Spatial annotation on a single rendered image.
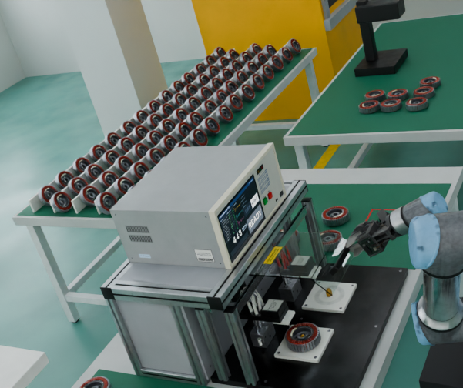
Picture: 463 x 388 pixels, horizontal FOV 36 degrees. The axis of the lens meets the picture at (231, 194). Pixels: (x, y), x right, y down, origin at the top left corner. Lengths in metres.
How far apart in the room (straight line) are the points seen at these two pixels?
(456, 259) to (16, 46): 8.99
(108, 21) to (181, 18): 2.60
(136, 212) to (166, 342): 0.42
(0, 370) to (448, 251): 1.15
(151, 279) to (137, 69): 4.04
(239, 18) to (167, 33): 2.81
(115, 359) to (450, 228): 1.43
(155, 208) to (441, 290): 0.91
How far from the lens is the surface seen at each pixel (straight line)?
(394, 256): 2.72
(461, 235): 1.59
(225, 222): 2.13
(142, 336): 2.39
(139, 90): 6.15
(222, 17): 6.03
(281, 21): 5.81
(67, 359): 4.10
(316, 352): 2.32
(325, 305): 2.49
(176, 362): 2.39
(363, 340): 2.34
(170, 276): 2.24
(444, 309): 1.86
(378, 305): 2.47
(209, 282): 2.15
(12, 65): 10.19
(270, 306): 2.32
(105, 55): 6.14
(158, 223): 2.22
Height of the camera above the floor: 2.27
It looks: 26 degrees down
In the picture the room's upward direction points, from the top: 16 degrees counter-clockwise
